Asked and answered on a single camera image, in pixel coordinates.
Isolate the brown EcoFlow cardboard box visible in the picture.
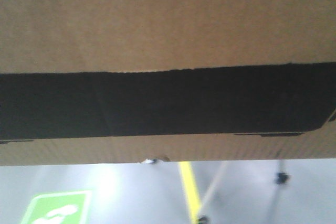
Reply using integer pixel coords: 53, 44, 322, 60
1, 0, 335, 166

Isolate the metal table leg with caster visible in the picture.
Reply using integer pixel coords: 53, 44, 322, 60
196, 161, 229, 223

